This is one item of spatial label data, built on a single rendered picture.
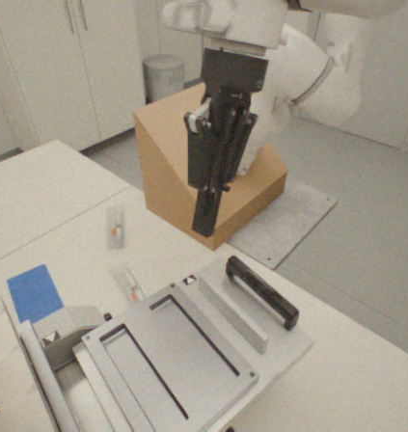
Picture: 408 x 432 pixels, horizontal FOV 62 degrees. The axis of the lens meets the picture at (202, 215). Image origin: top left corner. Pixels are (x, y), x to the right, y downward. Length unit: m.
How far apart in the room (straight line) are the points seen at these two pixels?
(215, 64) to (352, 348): 0.66
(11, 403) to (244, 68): 0.40
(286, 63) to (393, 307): 1.50
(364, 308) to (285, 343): 1.38
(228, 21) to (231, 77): 0.05
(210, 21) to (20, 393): 0.41
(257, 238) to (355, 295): 1.03
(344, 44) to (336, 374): 0.66
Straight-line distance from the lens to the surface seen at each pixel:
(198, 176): 0.42
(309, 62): 0.74
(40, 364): 0.48
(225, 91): 0.40
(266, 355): 0.55
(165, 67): 3.09
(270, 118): 0.81
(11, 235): 1.15
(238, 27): 0.39
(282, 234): 1.03
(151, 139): 0.91
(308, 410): 0.77
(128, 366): 0.53
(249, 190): 1.00
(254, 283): 0.57
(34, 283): 0.98
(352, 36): 0.79
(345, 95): 0.78
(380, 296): 2.00
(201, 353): 0.53
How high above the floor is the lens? 1.45
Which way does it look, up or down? 41 degrees down
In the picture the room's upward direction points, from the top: straight up
